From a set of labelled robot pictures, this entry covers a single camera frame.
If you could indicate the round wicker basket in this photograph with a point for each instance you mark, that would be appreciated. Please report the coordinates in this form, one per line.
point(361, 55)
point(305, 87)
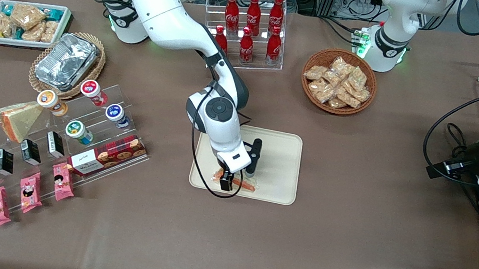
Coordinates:
point(309, 95)

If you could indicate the blue lid yogurt cup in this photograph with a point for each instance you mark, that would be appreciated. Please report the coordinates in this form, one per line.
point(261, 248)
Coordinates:
point(115, 113)

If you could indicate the white rectangular snack tray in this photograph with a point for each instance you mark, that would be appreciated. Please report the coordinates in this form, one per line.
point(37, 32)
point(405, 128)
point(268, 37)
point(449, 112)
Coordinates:
point(63, 27)

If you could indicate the clear acrylic stepped stand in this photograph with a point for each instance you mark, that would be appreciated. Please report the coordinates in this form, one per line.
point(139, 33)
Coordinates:
point(95, 165)

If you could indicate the green lid yogurt cup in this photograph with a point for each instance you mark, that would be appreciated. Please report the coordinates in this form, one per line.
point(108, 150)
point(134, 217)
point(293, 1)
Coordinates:
point(75, 129)

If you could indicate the orange lid yogurt cup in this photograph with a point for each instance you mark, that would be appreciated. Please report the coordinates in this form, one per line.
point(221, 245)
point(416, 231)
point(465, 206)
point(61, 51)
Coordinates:
point(49, 100)

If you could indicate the wrapped orange triangle sandwich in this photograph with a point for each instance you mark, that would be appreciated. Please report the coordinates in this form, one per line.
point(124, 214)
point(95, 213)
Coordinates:
point(20, 121)

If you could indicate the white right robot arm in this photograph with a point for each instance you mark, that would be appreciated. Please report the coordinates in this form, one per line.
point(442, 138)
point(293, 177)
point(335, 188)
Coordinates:
point(166, 19)

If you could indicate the red cookie box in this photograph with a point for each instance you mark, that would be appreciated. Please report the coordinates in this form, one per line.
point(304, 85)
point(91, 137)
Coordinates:
point(108, 155)

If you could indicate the silver foil container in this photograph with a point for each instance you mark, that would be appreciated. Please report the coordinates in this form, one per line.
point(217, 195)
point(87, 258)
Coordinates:
point(65, 61)

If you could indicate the green orange sandwich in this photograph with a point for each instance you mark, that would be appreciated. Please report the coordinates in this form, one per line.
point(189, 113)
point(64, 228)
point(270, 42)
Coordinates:
point(245, 185)

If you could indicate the beige plastic tray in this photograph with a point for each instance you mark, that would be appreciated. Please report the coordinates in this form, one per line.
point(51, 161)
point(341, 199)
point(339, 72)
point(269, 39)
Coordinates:
point(278, 159)

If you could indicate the clear wrapped cracker packet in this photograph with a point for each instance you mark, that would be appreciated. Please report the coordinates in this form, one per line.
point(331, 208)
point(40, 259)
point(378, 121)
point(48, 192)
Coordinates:
point(337, 103)
point(340, 65)
point(361, 94)
point(322, 91)
point(348, 98)
point(315, 72)
point(358, 77)

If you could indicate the red lid yogurt cup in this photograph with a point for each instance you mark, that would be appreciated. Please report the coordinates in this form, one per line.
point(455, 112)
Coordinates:
point(92, 90)

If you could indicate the red cola bottle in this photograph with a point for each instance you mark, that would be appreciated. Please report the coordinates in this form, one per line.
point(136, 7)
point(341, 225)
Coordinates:
point(253, 15)
point(273, 48)
point(221, 37)
point(276, 14)
point(246, 49)
point(231, 14)

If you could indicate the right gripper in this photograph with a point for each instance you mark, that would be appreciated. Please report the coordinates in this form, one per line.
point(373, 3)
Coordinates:
point(226, 180)

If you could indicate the clear acrylic bottle rack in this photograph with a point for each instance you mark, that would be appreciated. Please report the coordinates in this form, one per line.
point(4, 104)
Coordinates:
point(256, 68)

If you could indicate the small black carton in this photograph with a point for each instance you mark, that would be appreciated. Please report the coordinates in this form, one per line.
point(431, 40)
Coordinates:
point(30, 152)
point(55, 144)
point(4, 162)

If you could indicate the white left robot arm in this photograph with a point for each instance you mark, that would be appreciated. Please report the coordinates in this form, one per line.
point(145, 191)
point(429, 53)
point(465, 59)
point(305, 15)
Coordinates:
point(394, 39)

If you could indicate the oval wicker basket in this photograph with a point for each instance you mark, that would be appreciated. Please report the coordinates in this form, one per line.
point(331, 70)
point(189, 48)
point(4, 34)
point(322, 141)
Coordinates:
point(94, 70)

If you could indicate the teal snack packet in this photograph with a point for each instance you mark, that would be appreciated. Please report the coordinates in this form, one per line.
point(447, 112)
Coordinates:
point(54, 14)
point(7, 9)

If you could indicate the brown paper table cover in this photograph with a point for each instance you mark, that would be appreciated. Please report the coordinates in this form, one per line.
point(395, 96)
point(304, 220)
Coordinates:
point(350, 217)

